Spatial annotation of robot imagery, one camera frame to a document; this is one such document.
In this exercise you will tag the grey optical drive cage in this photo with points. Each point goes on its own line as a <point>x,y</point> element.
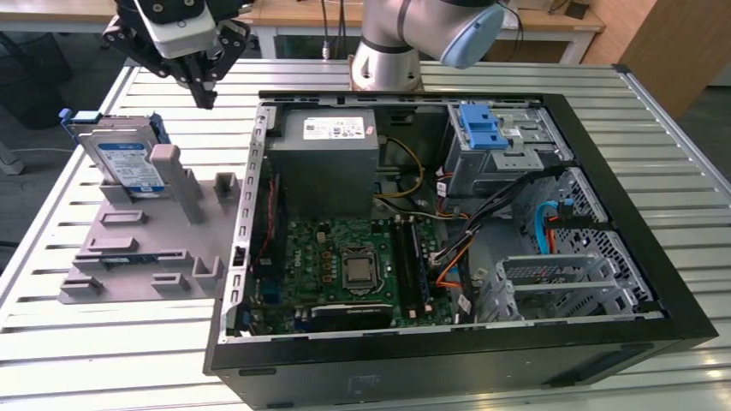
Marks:
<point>514,164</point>

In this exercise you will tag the CPU socket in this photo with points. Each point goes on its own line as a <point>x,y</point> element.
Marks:
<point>362,251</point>

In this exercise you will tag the green motherboard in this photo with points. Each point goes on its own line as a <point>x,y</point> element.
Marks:
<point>309,257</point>

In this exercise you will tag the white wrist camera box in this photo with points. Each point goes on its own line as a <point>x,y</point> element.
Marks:
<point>183,34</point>

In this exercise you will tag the grey power supply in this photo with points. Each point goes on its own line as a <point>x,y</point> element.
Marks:
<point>321,180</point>

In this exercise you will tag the black PC case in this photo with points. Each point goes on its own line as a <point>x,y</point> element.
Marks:
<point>457,364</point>

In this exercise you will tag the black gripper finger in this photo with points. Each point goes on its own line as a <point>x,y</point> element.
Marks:
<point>231,43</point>
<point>143,53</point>

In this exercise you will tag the grey parts rack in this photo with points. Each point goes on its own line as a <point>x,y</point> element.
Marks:
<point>149,240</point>

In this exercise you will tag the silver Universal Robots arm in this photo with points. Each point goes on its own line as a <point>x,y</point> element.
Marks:
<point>389,25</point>

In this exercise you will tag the black graphics card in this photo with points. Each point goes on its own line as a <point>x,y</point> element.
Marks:
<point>349,317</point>

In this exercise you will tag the black office chair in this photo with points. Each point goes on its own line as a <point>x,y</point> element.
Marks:
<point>34,85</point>

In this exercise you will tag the wooden desk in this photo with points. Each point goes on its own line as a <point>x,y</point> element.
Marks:
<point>58,10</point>

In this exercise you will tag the black RAM slot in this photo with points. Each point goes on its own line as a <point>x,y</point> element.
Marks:
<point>417,257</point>
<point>402,257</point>

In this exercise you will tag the hard disk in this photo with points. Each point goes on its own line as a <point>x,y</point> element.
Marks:
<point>129,167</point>

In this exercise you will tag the metal disk bay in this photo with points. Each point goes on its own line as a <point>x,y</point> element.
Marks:
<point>572,287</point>

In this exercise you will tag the silver CPU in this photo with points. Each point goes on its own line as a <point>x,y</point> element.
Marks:
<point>361,270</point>

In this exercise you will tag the green RAM stick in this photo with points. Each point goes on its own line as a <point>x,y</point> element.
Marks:
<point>129,258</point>

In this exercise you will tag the blue drive latch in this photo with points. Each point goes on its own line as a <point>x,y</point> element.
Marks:
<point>480,128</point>

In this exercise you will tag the wooden cabinet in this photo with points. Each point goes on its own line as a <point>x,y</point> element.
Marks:
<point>674,43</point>

